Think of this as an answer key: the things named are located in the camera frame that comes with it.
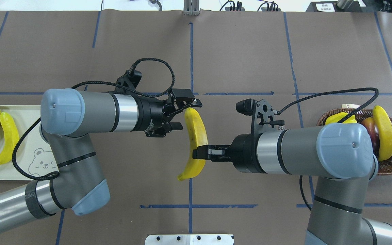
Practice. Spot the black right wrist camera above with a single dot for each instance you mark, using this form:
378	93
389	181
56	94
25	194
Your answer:
262	115

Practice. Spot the aluminium frame post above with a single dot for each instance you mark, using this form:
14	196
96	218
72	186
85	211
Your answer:
191	7

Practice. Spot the white bear tray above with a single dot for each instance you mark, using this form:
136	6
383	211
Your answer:
34	155

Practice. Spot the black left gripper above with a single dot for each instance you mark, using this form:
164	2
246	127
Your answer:
150	115

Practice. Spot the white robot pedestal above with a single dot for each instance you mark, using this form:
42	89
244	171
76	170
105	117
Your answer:
190	239

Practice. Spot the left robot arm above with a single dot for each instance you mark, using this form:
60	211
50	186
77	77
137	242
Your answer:
68	116

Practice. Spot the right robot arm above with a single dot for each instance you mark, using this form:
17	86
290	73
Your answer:
340	155

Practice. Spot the yellow starfruit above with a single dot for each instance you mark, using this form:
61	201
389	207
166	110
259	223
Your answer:
338	116

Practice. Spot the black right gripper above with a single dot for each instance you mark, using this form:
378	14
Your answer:
244	152

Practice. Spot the woven wicker basket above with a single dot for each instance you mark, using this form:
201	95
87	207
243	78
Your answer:
385	167

